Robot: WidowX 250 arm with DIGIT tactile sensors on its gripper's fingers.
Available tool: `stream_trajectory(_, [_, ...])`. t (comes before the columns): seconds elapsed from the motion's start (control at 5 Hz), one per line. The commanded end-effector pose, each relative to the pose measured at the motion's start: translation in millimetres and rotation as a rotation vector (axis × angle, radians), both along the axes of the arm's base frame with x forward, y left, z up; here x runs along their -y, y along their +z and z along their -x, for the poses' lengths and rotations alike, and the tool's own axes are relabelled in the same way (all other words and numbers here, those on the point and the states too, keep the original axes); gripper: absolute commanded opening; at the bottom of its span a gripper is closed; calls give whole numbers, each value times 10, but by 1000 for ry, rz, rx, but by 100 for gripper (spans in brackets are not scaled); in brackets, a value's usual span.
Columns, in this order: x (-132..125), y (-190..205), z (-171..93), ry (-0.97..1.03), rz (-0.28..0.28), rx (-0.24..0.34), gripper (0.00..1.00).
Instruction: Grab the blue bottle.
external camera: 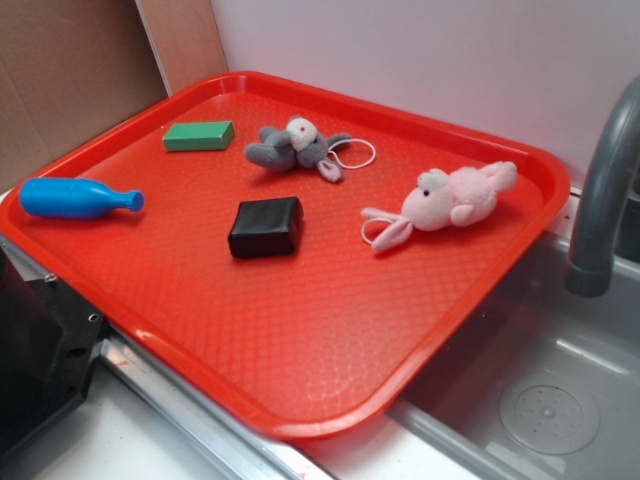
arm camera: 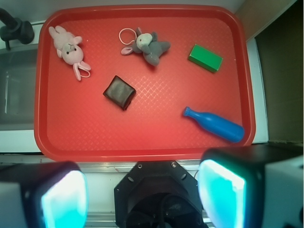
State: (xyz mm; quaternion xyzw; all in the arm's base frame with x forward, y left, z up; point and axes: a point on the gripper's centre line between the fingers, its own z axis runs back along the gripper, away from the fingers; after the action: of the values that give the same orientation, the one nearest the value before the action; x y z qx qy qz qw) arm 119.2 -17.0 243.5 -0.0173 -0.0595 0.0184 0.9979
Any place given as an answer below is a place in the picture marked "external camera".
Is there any grey plush bunny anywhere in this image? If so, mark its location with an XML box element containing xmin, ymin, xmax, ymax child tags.
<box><xmin>244</xmin><ymin>116</ymin><xmax>377</xmax><ymax>184</ymax></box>

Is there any grey toy sink basin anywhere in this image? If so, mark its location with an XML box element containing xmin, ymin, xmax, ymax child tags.
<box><xmin>389</xmin><ymin>234</ymin><xmax>639</xmax><ymax>479</ymax></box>

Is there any blue plastic bottle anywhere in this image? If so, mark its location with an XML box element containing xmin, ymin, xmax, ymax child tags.
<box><xmin>18</xmin><ymin>178</ymin><xmax>145</xmax><ymax>220</ymax></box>

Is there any pink plush bunny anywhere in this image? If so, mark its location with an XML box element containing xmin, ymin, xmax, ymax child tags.
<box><xmin>361</xmin><ymin>161</ymin><xmax>518</xmax><ymax>252</ymax></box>

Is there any grey sink faucet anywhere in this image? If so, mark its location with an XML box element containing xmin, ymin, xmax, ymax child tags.
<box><xmin>565</xmin><ymin>79</ymin><xmax>639</xmax><ymax>297</ymax></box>

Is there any red plastic tray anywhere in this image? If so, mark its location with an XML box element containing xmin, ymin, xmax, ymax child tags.
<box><xmin>1</xmin><ymin>72</ymin><xmax>570</xmax><ymax>439</ymax></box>

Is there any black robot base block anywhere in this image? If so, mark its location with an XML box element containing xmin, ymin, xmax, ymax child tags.
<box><xmin>1</xmin><ymin>253</ymin><xmax>106</xmax><ymax>464</ymax></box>

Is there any black square block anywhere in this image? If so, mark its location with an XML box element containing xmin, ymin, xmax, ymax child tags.
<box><xmin>228</xmin><ymin>197</ymin><xmax>304</xmax><ymax>259</ymax></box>

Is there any green rectangular block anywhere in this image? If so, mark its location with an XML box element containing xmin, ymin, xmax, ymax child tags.
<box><xmin>162</xmin><ymin>121</ymin><xmax>235</xmax><ymax>152</ymax></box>

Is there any brown cardboard panel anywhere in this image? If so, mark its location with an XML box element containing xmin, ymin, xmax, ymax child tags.
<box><xmin>1</xmin><ymin>1</ymin><xmax>227</xmax><ymax>191</ymax></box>

